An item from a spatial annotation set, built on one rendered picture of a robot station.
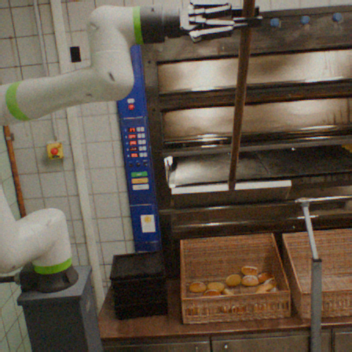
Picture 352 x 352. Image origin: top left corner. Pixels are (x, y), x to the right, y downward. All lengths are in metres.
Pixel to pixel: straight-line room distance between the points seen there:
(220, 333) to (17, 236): 1.25
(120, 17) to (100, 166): 1.49
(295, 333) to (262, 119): 1.14
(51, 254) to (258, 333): 1.21
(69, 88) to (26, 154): 1.48
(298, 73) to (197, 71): 0.55
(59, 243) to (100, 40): 0.64
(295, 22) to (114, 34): 1.50
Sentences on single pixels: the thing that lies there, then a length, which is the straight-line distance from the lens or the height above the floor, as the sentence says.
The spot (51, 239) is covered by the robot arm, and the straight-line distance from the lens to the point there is 1.34.
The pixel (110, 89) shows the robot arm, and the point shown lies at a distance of 1.04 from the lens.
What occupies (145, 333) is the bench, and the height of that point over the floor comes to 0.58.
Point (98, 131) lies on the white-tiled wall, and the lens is 2.41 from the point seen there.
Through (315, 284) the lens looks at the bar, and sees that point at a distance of 2.06.
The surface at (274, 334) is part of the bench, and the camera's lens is 2.24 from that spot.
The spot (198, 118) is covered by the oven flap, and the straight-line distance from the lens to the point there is 2.36.
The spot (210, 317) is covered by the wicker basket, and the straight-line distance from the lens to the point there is 2.23.
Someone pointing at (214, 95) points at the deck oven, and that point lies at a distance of 2.33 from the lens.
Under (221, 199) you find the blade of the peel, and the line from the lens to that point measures 2.02.
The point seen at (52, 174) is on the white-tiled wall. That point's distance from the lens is 2.54.
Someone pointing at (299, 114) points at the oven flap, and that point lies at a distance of 2.42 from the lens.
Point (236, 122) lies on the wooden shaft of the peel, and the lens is 1.46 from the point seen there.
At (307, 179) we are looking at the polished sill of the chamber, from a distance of 2.50.
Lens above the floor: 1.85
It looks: 15 degrees down
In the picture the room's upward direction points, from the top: 5 degrees counter-clockwise
